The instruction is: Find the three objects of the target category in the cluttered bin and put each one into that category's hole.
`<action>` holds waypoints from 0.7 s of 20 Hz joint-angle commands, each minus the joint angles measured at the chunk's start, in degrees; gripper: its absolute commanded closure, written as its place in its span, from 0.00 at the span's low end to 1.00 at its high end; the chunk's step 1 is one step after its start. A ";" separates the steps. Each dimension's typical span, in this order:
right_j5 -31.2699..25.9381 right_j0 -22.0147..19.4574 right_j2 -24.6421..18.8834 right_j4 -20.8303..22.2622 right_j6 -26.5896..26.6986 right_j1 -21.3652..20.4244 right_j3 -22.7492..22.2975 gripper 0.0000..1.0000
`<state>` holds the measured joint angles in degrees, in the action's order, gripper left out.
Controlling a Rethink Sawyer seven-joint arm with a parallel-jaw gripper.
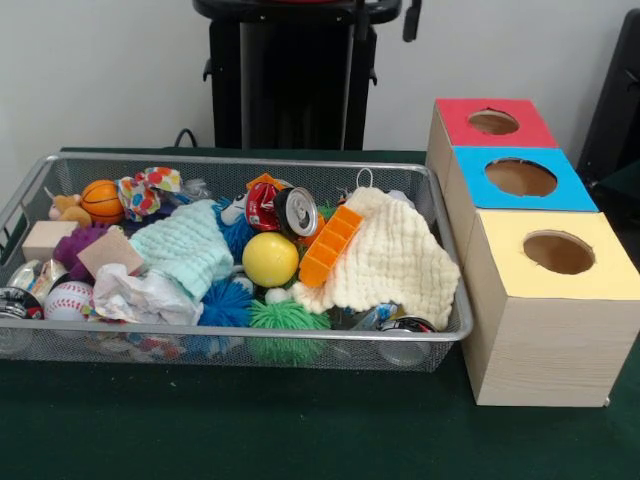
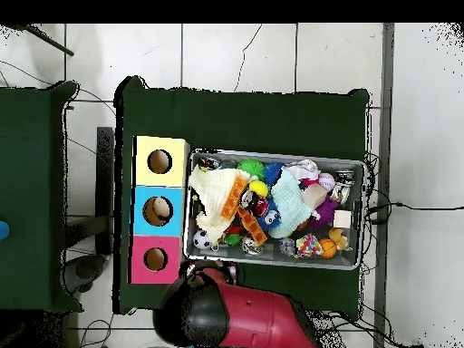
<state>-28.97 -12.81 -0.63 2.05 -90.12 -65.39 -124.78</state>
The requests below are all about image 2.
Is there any multicoloured patterned cloth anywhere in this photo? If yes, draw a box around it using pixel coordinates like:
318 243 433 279
295 233 324 258

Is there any wooden box with three holes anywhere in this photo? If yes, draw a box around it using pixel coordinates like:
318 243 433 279
128 135 190 285

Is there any shallow mesh bin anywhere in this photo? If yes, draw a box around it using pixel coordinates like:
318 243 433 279
182 148 366 271

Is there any orange plastic brick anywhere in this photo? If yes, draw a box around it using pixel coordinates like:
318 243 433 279
219 176 250 221
237 207 268 246

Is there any cream knitted cloth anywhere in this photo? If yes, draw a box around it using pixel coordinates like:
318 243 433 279
188 164 251 244

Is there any yellow ball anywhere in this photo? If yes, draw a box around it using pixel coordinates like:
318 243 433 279
248 179 270 198

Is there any green spiky ball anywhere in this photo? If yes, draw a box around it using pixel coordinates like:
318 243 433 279
237 158 266 181

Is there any blue spiky ball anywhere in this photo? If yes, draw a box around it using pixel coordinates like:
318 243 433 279
263 161 285 188

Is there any black white soccer ball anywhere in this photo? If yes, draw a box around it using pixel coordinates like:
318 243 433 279
192 229 212 250

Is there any mint knitted cloth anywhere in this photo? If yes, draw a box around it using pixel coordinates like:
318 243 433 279
268 168 314 239

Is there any dark green tablecloth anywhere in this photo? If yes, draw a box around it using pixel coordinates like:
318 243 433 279
112 74 371 315

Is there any white baseball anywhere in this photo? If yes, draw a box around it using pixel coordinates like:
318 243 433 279
317 172 337 192

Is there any orange basketball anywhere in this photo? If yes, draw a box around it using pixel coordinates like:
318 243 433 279
318 237 339 259

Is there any green covered side table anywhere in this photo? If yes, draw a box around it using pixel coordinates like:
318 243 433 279
0 80 83 314

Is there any dark grey rod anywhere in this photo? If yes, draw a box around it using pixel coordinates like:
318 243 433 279
21 24 75 57

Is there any black cable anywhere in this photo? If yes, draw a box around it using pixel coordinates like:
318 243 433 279
365 201 464 224

